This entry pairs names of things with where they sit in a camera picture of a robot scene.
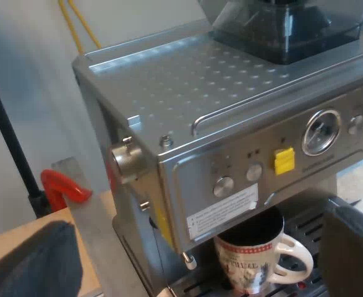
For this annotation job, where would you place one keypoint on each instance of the black tripod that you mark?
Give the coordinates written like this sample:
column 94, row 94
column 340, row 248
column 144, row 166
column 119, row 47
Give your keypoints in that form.
column 11, row 133

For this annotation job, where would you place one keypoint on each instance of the white mug red black print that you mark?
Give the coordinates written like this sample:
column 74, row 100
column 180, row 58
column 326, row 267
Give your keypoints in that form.
column 246, row 272

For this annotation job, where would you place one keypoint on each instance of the steel espresso machine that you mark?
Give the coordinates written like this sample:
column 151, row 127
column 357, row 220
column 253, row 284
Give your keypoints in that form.
column 199, row 92

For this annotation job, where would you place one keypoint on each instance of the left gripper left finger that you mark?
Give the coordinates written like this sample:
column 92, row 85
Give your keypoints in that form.
column 29, row 263

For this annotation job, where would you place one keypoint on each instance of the clear bean box dark lid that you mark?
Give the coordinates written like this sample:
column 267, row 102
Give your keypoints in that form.
column 277, row 31

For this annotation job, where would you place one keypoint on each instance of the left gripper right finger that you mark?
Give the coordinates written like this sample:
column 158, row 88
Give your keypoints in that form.
column 351, row 253

